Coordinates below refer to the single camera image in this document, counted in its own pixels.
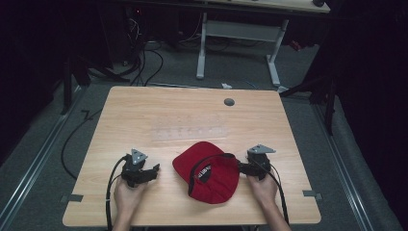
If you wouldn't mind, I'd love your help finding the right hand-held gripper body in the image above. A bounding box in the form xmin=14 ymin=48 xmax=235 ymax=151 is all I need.
xmin=244 ymin=143 xmax=277 ymax=181

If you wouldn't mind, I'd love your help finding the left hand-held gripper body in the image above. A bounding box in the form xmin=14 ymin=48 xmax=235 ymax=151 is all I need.
xmin=120 ymin=147 xmax=149 ymax=188

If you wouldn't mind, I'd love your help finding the red baseball cap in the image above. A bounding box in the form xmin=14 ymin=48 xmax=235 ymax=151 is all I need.
xmin=171 ymin=141 xmax=241 ymax=205

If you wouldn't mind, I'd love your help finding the person's left hand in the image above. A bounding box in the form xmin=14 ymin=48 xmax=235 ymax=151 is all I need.
xmin=113 ymin=177 xmax=147 ymax=220

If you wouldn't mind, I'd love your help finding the person's right hand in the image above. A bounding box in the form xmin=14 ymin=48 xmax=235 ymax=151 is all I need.
xmin=245 ymin=170 xmax=279 ymax=210

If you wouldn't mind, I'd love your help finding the grey tape strip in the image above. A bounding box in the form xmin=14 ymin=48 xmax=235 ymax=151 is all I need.
xmin=60 ymin=193 xmax=85 ymax=204
xmin=302 ymin=190 xmax=323 ymax=200

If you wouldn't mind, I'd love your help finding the black metal stand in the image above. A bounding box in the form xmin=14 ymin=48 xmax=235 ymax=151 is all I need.
xmin=60 ymin=54 xmax=131 ymax=116
xmin=279 ymin=71 xmax=338 ymax=136

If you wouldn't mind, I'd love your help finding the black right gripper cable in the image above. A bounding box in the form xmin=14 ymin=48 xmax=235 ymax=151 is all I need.
xmin=268 ymin=163 xmax=291 ymax=225

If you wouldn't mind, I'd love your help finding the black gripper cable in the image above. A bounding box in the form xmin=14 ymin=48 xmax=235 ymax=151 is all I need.
xmin=268 ymin=163 xmax=291 ymax=225
xmin=105 ymin=155 xmax=128 ymax=231

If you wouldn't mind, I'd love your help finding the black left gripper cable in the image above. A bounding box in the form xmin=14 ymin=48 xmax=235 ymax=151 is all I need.
xmin=105 ymin=155 xmax=128 ymax=231

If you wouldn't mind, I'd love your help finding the black floor cable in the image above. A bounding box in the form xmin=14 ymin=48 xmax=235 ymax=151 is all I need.
xmin=60 ymin=109 xmax=103 ymax=181

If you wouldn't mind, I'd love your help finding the silver floor rail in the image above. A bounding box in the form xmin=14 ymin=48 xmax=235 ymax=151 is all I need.
xmin=0 ymin=85 xmax=85 ymax=227
xmin=312 ymin=104 xmax=375 ymax=231

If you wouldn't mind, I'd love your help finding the bundle of black cables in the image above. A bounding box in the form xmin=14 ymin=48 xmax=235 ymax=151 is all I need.
xmin=121 ymin=13 xmax=165 ymax=88

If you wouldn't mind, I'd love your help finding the white metal frame desk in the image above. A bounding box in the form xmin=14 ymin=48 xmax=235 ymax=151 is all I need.
xmin=128 ymin=0 xmax=331 ymax=88

